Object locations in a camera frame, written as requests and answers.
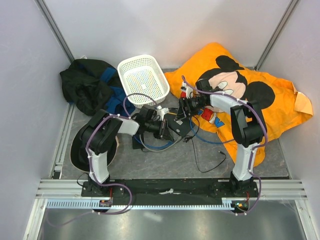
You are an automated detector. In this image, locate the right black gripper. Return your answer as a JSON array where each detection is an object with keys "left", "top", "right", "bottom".
[{"left": 175, "top": 96, "right": 208, "bottom": 122}]

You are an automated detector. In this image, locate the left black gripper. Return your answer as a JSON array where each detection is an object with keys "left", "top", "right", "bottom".
[{"left": 145, "top": 118, "right": 174, "bottom": 143}]

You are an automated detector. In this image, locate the black network switch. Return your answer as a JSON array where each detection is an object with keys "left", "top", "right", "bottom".
[{"left": 164, "top": 113, "right": 191, "bottom": 137}]

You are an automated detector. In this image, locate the black power cable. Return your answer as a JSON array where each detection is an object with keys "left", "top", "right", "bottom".
[{"left": 169, "top": 107, "right": 227, "bottom": 173}]

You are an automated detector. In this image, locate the blue ethernet cable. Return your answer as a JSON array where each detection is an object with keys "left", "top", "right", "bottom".
[
  {"left": 189, "top": 116, "right": 236, "bottom": 145},
  {"left": 144, "top": 139, "right": 175, "bottom": 149}
]

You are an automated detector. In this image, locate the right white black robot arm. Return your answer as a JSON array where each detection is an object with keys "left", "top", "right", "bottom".
[{"left": 175, "top": 76, "right": 268, "bottom": 197}]

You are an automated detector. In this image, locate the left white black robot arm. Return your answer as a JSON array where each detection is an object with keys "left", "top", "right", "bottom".
[{"left": 80, "top": 105, "right": 174, "bottom": 197}]

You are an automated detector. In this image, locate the black power adapter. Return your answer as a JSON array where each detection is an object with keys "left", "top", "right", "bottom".
[{"left": 132, "top": 135, "right": 147, "bottom": 153}]

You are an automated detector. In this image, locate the white plastic basket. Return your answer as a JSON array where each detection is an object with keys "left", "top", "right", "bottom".
[{"left": 117, "top": 54, "right": 170, "bottom": 109}]

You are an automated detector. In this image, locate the black blue jacket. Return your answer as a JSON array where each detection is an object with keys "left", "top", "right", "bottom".
[{"left": 59, "top": 58, "right": 136, "bottom": 116}]

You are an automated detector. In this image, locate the black round hat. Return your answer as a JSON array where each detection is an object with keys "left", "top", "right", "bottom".
[{"left": 70, "top": 124, "right": 119, "bottom": 173}]

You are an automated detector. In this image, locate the orange Mickey Mouse pillowcase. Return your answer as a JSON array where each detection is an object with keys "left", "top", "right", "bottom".
[{"left": 163, "top": 42, "right": 314, "bottom": 166}]

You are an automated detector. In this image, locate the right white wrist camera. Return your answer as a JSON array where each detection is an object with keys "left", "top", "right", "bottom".
[{"left": 180, "top": 75, "right": 194, "bottom": 99}]

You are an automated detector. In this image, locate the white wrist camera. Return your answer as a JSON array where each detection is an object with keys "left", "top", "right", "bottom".
[
  {"left": 155, "top": 105, "right": 170, "bottom": 121},
  {"left": 180, "top": 75, "right": 194, "bottom": 99}
]

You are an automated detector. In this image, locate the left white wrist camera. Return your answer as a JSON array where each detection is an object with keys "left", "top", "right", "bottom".
[{"left": 155, "top": 105, "right": 170, "bottom": 121}]

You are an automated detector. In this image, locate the grey ethernet cable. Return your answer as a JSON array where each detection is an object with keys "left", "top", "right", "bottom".
[{"left": 138, "top": 134, "right": 182, "bottom": 152}]

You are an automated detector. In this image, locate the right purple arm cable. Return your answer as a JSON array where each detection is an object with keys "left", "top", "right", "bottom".
[{"left": 181, "top": 74, "right": 269, "bottom": 217}]

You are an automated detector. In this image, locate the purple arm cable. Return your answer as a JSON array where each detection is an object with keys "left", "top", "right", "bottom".
[
  {"left": 46, "top": 92, "right": 158, "bottom": 227},
  {"left": 181, "top": 74, "right": 269, "bottom": 217}
]

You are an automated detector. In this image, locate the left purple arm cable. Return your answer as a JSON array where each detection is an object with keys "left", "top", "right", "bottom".
[{"left": 46, "top": 92, "right": 158, "bottom": 227}]

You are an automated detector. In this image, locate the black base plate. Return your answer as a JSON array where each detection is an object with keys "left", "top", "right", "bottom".
[{"left": 81, "top": 178, "right": 258, "bottom": 205}]

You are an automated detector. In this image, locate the grey slotted cable duct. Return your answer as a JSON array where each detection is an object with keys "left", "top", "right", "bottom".
[{"left": 46, "top": 199, "right": 235, "bottom": 210}]

